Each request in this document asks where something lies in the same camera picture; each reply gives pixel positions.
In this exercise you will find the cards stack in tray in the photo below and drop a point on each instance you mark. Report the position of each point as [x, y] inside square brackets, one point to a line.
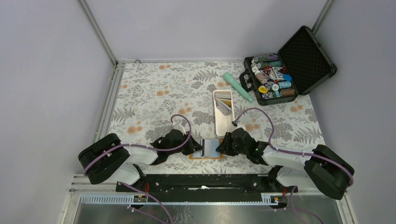
[223, 95]

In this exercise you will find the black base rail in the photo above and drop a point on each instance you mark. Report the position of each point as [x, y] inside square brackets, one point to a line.
[211, 188]

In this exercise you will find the grey card in tray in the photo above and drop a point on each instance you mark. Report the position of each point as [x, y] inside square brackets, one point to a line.
[223, 108]

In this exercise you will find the white plastic tray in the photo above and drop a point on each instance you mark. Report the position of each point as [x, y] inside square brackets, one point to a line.
[223, 124]

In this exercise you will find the black poker chip case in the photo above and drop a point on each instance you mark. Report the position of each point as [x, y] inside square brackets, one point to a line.
[303, 59]

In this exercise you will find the mint green handle tool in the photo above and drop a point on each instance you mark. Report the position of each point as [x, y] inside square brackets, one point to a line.
[230, 79]

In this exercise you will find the orange leather card holder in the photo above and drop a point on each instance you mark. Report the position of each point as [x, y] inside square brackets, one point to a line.
[205, 158]

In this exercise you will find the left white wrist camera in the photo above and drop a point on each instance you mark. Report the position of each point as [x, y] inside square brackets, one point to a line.
[180, 128]

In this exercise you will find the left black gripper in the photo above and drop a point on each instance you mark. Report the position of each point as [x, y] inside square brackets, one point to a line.
[192, 147]

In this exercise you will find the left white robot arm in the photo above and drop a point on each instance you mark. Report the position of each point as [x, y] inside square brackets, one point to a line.
[105, 159]

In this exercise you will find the silver card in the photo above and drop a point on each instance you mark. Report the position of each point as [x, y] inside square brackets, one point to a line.
[199, 149]
[210, 148]

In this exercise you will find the floral table mat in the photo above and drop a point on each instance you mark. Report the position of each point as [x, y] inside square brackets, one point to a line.
[150, 93]

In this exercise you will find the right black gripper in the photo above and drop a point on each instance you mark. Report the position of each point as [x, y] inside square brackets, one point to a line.
[224, 147]

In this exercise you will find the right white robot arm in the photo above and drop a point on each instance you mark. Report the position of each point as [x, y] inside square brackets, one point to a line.
[320, 168]

